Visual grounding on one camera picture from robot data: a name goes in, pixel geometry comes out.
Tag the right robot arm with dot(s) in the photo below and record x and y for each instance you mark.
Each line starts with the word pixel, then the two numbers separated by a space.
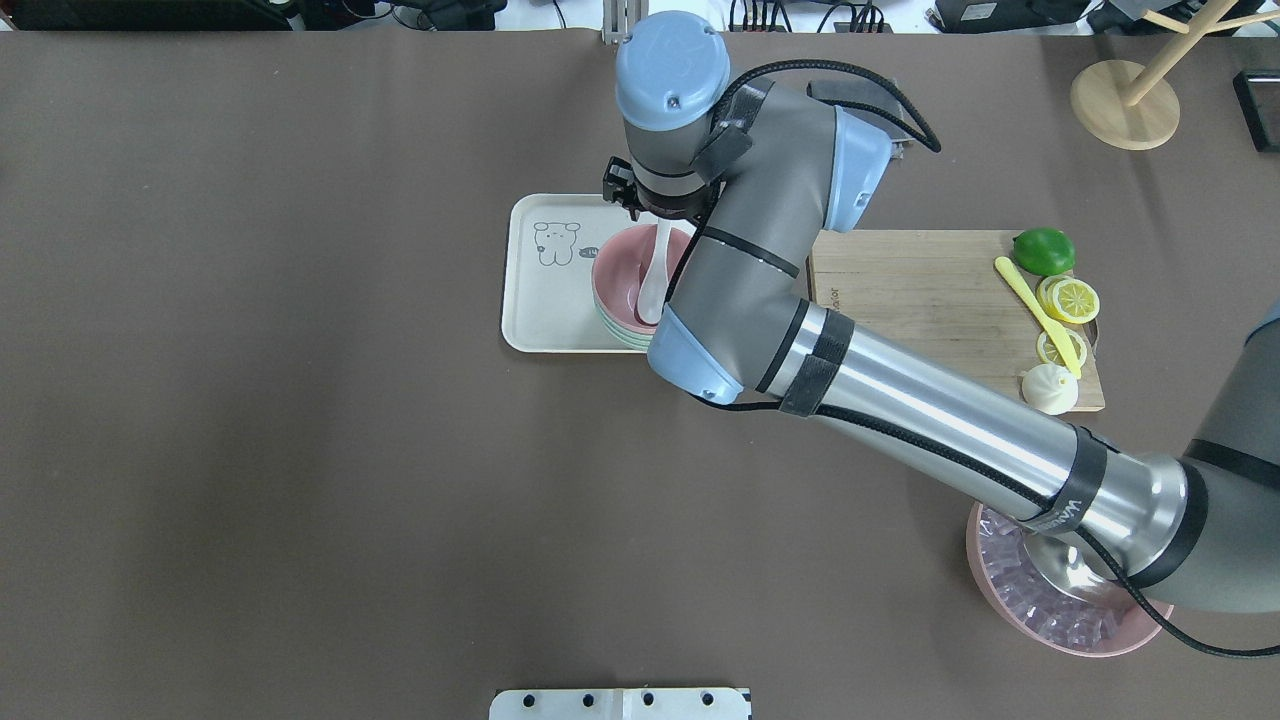
pixel 764 160

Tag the grey folded cloth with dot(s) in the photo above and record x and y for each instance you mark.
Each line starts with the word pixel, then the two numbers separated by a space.
pixel 864 91

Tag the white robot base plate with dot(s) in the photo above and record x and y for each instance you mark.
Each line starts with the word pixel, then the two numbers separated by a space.
pixel 623 703

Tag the wooden mug tree stand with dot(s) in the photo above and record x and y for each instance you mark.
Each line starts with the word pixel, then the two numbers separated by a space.
pixel 1131 106

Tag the small pink bowl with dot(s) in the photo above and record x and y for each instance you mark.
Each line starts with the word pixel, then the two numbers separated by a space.
pixel 618 269

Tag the cream cartoon serving tray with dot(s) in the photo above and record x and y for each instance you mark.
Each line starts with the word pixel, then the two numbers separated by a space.
pixel 548 304

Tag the white ceramic spoon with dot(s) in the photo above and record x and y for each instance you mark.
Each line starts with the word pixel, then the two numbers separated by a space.
pixel 652 293

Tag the large pink bowl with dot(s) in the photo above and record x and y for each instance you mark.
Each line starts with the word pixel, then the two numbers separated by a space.
pixel 1025 600

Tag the yellow plastic knife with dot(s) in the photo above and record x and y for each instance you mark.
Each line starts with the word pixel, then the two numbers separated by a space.
pixel 1054 330

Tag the upper lemon slice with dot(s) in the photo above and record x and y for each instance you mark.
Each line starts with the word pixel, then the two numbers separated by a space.
pixel 1071 301

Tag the green toy lime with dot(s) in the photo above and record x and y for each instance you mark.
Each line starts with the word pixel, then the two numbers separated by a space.
pixel 1044 251

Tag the bamboo cutting board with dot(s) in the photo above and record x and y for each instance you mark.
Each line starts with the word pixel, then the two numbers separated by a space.
pixel 935 292

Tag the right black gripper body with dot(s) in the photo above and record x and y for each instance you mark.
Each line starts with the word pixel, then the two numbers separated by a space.
pixel 672 212

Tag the metal ice scoop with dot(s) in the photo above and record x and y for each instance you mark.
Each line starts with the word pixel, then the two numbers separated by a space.
pixel 1066 568

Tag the stacked green bowls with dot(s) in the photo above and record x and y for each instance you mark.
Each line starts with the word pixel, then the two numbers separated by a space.
pixel 636 340

